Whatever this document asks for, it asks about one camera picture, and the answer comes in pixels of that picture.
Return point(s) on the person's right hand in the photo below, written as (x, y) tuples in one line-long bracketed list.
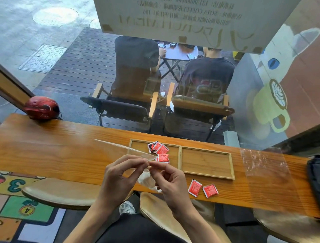
[(175, 190)]

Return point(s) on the person's left hand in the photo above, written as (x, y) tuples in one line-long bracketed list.
[(115, 180)]

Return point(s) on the person's right thumb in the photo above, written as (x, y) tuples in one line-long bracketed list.
[(154, 175)]

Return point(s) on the person's left thumb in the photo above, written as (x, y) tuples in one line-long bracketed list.
[(140, 171)]

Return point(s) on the clear plastic bag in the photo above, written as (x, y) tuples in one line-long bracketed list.
[(125, 148)]

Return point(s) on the person's right forearm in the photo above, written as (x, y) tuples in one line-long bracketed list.
[(200, 229)]

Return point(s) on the person's left forearm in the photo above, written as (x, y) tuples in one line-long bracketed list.
[(87, 225)]

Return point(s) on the red sauce packet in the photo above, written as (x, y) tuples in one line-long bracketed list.
[(158, 145), (195, 188), (150, 147), (163, 149), (210, 191), (163, 158)]

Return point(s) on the person's white shoe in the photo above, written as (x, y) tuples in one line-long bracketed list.
[(127, 207)]

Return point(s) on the wooden stool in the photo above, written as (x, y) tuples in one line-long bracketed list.
[(287, 227), (160, 215), (62, 192)]

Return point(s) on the wooden two-compartment tray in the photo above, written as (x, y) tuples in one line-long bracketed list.
[(206, 161)]

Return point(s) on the person's black trousers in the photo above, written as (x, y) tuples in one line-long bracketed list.
[(135, 230)]

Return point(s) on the black folding chair wooden arms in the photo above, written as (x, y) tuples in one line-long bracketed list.
[(197, 107), (120, 109)]

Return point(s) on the clear water bottle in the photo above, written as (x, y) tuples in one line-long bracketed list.
[(216, 125)]

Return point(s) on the grey box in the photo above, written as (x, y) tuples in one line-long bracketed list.
[(231, 139)]

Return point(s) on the red helmet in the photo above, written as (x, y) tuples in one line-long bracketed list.
[(41, 108)]

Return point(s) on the clear plastic sheet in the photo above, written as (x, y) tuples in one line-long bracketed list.
[(272, 177)]

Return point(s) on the colourful number floor mat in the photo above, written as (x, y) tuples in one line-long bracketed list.
[(27, 215)]

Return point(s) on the folding outdoor table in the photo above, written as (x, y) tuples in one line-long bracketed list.
[(177, 53)]

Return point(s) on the phone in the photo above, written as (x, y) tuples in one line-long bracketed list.
[(191, 56)]

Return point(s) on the white paper window poster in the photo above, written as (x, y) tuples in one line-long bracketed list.
[(195, 20)]

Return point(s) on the black bag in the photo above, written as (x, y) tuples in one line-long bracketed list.
[(315, 180)]

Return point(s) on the wooden window frame bar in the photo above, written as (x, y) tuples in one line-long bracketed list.
[(13, 90)]

